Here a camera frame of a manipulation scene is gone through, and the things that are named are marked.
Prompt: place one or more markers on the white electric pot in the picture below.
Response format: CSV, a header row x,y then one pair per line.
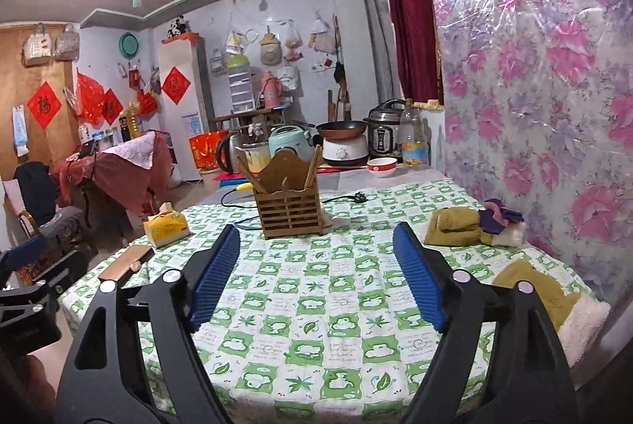
x,y
343,152

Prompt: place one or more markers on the red gift bag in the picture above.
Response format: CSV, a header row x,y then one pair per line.
x,y
207,152

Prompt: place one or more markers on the olive cream fleece towel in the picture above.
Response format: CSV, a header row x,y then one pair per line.
x,y
539,295

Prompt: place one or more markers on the white refrigerator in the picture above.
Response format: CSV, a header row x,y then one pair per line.
x,y
185,142

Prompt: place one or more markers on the black power plug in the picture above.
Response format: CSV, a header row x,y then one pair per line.
x,y
353,196

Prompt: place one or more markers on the red diamond paper decoration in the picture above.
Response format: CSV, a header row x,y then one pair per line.
x,y
44,105
176,85

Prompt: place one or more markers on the hanging plastic bag orange contents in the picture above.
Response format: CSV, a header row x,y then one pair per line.
x,y
293,43

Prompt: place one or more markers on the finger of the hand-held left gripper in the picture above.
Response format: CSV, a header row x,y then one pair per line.
x,y
22,256

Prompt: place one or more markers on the maroon curtain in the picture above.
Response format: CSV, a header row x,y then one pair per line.
x,y
410,8

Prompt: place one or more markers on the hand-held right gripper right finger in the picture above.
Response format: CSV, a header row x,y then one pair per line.
x,y
420,280

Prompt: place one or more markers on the clear hanging plastic bag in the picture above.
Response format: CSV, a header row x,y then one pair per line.
x,y
67,43

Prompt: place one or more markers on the rolled olive towel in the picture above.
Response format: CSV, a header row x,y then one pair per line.
x,y
455,228

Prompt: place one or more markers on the yellow tissue box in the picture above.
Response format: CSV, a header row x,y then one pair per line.
x,y
165,228

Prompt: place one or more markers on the teal rice cooker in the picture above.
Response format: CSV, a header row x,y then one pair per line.
x,y
289,139

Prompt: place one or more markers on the purple cloth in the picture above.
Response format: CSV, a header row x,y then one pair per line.
x,y
499,212

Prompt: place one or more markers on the plastic drawer unit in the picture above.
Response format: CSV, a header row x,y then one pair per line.
x,y
241,85

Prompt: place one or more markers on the panda plush toy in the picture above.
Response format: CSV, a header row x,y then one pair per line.
x,y
177,28

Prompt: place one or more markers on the red cloth covered furniture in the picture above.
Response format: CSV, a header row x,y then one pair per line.
x,y
123,177

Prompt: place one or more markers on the steel electric kettle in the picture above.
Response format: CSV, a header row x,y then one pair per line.
x,y
227,154

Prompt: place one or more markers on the pink thermos jug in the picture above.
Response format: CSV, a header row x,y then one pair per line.
x,y
269,90

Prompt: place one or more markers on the yellow cooking oil bottle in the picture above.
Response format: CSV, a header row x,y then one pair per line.
x,y
133,122

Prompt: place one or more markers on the floral plastic sheet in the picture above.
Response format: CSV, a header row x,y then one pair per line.
x,y
534,83

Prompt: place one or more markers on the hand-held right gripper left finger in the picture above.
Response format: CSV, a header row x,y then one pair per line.
x,y
215,275

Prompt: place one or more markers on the red white bowl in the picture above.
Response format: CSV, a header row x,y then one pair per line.
x,y
382,167

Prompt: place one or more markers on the blue white paper sheet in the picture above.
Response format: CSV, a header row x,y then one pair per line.
x,y
190,126

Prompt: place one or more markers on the yellow pot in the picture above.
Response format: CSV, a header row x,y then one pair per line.
x,y
254,159

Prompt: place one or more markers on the black chair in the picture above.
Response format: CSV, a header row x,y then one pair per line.
x,y
44,206

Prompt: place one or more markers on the wooden utensil holder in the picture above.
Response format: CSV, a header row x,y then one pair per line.
x,y
289,211

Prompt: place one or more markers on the hanging plastic bag yellow contents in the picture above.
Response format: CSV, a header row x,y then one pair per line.
x,y
236,39

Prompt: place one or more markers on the teal round plate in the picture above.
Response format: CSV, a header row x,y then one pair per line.
x,y
129,45

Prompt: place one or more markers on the patterned hanging tote bag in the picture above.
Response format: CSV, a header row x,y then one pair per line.
x,y
37,46

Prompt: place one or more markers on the wooden door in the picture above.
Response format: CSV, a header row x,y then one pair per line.
x,y
44,147

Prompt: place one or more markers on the clear plastic bottle yellow label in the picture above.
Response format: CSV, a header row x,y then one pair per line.
x,y
414,137

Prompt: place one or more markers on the silver pressure cooker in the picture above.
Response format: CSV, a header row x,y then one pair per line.
x,y
386,132

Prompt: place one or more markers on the yellow electric pan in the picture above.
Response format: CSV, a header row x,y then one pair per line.
x,y
245,188

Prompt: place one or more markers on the beige hanging bag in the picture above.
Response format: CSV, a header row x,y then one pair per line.
x,y
271,48

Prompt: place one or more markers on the brown frying pan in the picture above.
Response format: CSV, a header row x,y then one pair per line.
x,y
341,128

